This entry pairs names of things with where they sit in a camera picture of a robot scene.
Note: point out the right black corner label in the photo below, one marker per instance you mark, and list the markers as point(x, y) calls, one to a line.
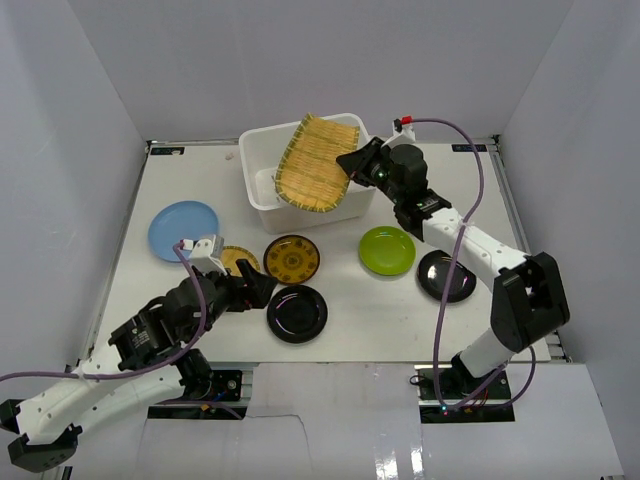
point(459, 148)

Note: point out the blue round plate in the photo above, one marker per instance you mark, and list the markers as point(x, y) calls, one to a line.
point(187, 219)

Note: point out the black plate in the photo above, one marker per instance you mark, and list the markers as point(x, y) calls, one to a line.
point(431, 276)
point(297, 314)

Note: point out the round bamboo tray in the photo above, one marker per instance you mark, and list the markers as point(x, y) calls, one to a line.
point(231, 254)

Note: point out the white plastic bin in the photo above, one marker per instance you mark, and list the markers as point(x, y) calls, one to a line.
point(261, 151)

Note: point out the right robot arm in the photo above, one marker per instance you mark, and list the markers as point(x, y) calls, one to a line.
point(528, 298)

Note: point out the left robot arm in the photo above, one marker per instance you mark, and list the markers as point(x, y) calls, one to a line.
point(148, 359)

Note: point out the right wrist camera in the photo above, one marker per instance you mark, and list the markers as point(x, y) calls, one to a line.
point(404, 133)

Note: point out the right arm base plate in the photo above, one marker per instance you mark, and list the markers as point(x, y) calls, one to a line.
point(486, 406)

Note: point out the left black corner label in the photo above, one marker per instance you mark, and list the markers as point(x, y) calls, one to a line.
point(167, 151)

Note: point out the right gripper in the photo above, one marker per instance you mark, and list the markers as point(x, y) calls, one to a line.
point(357, 164)

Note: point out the large oval bamboo tray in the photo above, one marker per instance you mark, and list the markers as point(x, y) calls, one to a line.
point(308, 176)

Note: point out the yellow patterned plate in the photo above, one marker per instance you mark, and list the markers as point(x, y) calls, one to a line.
point(291, 259)

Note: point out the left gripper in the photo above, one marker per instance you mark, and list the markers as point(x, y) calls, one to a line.
point(244, 288)

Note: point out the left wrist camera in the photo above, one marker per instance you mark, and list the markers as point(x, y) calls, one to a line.
point(205, 253)

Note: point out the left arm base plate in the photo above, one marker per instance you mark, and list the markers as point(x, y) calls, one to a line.
point(218, 397)

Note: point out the black corner label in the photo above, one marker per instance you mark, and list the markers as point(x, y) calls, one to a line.
point(167, 151)
point(459, 148)

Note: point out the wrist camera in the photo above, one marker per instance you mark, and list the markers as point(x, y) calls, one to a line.
point(205, 253)
point(404, 133)

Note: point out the green round plate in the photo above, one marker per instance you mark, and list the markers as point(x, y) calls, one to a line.
point(387, 251)

